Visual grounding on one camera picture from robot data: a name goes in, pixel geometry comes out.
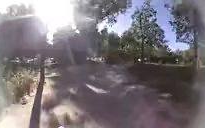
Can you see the large dark leafy tree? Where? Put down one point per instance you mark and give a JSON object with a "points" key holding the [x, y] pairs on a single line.
{"points": [[86, 40]]}

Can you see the grey paved path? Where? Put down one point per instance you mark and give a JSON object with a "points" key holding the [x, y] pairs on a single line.
{"points": [[123, 100]]}

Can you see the tall slender leafy tree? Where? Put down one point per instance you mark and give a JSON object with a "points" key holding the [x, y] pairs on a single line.
{"points": [[142, 33]]}

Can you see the shaded grass verge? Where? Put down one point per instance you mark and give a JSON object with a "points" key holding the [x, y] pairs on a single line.
{"points": [[163, 71]]}

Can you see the dark slanted pole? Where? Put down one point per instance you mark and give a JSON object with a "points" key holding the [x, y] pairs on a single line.
{"points": [[36, 103]]}

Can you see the low bushes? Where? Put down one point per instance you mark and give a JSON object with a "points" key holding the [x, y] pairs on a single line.
{"points": [[20, 83]]}

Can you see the building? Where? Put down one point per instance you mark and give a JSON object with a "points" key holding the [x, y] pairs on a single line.
{"points": [[20, 33]]}

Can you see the thin-trunked tree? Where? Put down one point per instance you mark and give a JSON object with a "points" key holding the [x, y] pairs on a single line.
{"points": [[194, 36]]}

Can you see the pale bare ground strip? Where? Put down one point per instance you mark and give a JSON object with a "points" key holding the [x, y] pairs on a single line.
{"points": [[13, 116]]}

